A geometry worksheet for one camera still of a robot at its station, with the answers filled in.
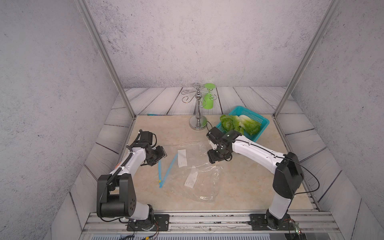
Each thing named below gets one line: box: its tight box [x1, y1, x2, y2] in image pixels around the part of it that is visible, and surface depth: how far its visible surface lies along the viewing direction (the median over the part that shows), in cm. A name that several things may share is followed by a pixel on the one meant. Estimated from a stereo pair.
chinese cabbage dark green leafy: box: [219, 114, 242, 134], surface depth 103 cm
